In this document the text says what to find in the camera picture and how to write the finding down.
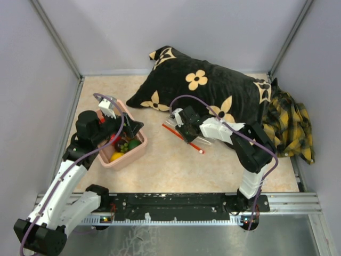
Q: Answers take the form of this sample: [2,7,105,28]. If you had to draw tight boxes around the aluminium frame rail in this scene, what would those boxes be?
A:
[36,193,321,230]

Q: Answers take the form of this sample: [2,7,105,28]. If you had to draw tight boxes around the pink plastic basket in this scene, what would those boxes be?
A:
[96,99,148,171]

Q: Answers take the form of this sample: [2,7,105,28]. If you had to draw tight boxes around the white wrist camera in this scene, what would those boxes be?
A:
[170,108,184,127]
[98,97,116,119]

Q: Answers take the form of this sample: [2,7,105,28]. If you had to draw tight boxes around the green toy lime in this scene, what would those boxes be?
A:
[128,139,142,151]

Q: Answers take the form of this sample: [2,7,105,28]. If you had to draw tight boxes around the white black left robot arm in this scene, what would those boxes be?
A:
[13,110,144,255]

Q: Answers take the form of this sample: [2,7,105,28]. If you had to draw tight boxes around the yellow plaid shirt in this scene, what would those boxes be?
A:
[263,78,315,165]

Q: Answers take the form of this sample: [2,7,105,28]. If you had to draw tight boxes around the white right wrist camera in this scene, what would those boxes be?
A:
[170,108,184,127]

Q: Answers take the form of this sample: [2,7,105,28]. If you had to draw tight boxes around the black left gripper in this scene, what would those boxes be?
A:
[92,109,143,146]

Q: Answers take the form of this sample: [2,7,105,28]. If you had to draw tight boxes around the green toy grapes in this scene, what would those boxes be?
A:
[119,143,129,154]

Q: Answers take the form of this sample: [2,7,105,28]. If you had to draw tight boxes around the red toy pepper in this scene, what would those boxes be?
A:
[100,117,122,146]

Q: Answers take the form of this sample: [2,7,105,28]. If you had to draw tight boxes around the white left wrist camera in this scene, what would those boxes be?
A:
[98,97,116,119]

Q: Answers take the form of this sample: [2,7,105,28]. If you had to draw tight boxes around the dark purple toy fruit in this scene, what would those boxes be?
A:
[114,139,128,152]

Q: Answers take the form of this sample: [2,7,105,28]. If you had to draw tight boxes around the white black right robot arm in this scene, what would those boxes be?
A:
[170,106,275,212]

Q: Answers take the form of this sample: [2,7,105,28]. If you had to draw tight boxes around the clear zip bag red zipper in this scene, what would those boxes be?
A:
[162,117,215,154]

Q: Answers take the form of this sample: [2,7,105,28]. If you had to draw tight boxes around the black floral pillow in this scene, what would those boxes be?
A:
[126,46,278,123]

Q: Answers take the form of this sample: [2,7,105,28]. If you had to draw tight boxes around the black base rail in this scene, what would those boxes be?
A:
[94,192,255,221]

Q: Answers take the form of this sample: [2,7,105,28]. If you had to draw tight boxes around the yellow toy lemon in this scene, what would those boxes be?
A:
[110,152,125,163]

